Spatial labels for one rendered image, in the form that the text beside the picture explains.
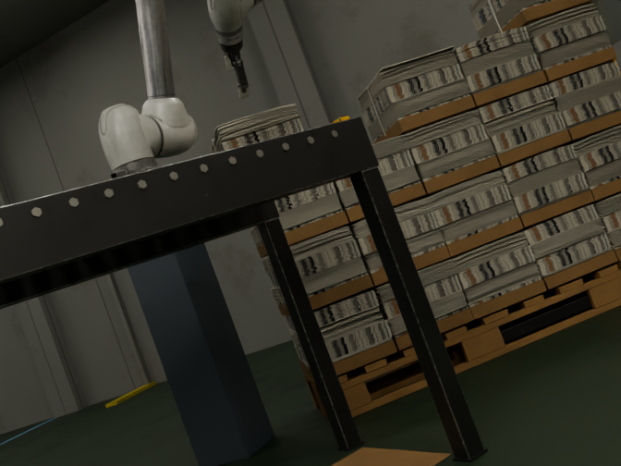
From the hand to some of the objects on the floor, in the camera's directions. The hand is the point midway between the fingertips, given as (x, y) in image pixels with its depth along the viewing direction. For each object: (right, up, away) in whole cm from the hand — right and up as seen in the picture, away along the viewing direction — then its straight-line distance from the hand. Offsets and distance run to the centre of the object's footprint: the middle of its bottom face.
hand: (237, 80), depth 244 cm
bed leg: (+61, -102, -85) cm, 146 cm away
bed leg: (+36, -112, -42) cm, 126 cm away
